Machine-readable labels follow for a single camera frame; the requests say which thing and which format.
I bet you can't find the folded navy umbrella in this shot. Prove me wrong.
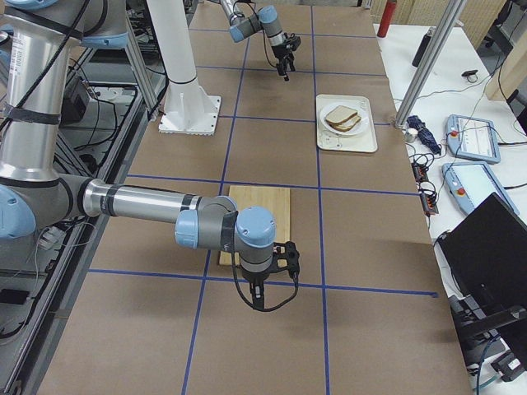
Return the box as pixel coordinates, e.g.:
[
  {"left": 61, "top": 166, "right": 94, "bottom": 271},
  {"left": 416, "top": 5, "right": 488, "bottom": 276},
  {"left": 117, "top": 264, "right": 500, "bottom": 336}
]
[{"left": 407, "top": 115, "right": 441, "bottom": 155}]

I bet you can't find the aluminium frame post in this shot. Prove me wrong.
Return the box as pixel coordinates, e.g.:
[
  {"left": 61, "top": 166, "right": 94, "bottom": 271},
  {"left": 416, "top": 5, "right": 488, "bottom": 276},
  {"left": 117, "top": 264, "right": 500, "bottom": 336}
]
[{"left": 394, "top": 0, "right": 468, "bottom": 129}]

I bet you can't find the teach pendant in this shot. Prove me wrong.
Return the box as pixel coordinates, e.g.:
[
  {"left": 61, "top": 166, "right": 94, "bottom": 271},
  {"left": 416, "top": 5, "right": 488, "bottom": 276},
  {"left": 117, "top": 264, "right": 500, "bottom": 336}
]
[
  {"left": 441, "top": 161, "right": 520, "bottom": 215},
  {"left": 445, "top": 114, "right": 501, "bottom": 165}
]

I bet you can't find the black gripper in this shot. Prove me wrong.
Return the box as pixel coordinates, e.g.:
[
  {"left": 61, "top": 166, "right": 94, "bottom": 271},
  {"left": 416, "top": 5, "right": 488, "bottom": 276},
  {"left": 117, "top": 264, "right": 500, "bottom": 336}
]
[
  {"left": 272, "top": 43, "right": 296, "bottom": 81},
  {"left": 245, "top": 272, "right": 268, "bottom": 311}
]

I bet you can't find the black water bottle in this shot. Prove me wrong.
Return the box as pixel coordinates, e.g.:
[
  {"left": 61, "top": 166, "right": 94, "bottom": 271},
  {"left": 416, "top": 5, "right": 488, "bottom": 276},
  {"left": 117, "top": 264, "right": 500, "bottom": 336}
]
[{"left": 412, "top": 26, "right": 436, "bottom": 67}]

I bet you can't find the wooden cutting board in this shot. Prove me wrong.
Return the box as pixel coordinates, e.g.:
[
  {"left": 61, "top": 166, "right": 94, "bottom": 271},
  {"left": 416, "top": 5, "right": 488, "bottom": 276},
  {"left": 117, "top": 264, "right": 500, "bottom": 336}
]
[{"left": 228, "top": 185, "right": 291, "bottom": 243}]

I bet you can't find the far teach pendant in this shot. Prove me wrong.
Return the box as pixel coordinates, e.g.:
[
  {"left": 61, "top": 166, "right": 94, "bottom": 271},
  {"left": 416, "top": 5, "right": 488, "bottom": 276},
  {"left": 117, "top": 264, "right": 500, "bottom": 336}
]
[{"left": 445, "top": 114, "right": 501, "bottom": 165}]

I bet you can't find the white camera pole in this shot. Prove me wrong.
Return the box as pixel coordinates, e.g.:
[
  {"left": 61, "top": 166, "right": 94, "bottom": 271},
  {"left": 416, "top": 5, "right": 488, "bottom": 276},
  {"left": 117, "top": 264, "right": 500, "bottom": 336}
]
[{"left": 147, "top": 0, "right": 198, "bottom": 96}]

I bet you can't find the bread slice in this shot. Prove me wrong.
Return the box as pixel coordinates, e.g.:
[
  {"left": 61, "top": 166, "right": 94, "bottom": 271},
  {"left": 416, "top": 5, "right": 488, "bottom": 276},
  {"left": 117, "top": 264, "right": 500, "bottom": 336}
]
[
  {"left": 329, "top": 115, "right": 361, "bottom": 132},
  {"left": 324, "top": 105, "right": 357, "bottom": 126}
]

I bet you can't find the white round plate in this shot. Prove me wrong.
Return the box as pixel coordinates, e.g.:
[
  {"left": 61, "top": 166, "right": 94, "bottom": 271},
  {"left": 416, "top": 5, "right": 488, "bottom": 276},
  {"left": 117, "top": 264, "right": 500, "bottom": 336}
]
[{"left": 319, "top": 102, "right": 368, "bottom": 136}]

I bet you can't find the cream bear serving tray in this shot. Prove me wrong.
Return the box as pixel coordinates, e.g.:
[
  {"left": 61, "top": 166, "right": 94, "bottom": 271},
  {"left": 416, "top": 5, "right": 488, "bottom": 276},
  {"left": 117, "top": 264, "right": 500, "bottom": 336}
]
[{"left": 315, "top": 94, "right": 378, "bottom": 153}]

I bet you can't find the near teach pendant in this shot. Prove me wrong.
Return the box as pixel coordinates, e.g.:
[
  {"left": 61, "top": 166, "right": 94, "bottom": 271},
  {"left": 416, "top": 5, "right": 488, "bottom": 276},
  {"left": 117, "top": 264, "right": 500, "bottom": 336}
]
[{"left": 441, "top": 161, "right": 520, "bottom": 215}]

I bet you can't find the red water bottle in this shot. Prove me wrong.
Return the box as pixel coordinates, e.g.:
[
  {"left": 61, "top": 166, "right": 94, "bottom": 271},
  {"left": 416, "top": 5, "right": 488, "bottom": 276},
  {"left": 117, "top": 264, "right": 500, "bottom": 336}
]
[{"left": 377, "top": 0, "right": 398, "bottom": 38}]

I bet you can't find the small metal cup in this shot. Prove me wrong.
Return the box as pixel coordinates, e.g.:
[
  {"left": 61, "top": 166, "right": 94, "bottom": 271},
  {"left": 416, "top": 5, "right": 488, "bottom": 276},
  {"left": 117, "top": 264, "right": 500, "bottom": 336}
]
[{"left": 404, "top": 128, "right": 418, "bottom": 143}]

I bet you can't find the black laptop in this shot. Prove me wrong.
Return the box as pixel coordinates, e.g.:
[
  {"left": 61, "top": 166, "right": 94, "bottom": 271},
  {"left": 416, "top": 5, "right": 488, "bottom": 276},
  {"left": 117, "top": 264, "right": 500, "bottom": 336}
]
[{"left": 439, "top": 193, "right": 526, "bottom": 364}]

